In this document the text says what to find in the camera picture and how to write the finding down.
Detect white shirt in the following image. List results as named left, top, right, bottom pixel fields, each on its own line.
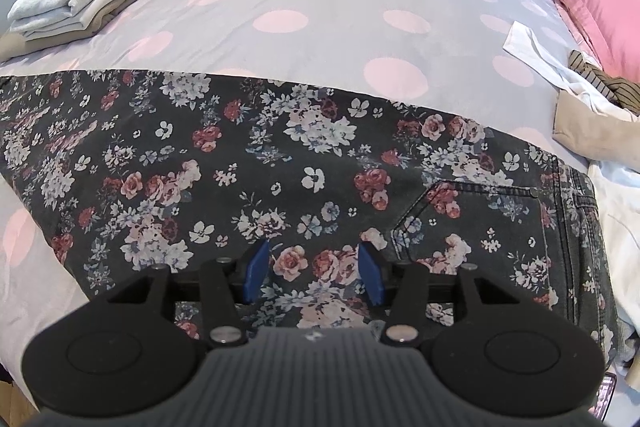
left=502, top=21, right=640, bottom=122

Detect pale pink pillow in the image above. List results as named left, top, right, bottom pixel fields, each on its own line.
left=515, top=0, right=608, bottom=70

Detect dark floral pants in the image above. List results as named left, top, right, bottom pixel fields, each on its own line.
left=0, top=69, right=621, bottom=368

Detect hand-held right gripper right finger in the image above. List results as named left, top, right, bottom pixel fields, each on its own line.
left=356, top=240, right=523, bottom=349

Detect beige ribbed garment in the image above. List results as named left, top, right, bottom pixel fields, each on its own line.
left=552, top=91, right=640, bottom=165

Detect beige folded garment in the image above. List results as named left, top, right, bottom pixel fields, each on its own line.
left=22, top=0, right=168, bottom=42

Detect olive striped garment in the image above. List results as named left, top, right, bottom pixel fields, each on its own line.
left=568, top=50, right=640, bottom=114

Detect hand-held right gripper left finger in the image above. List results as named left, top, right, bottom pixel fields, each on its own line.
left=106, top=238, right=272, bottom=349

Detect polka-dot bed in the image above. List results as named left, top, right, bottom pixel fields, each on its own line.
left=0, top=0, right=611, bottom=408

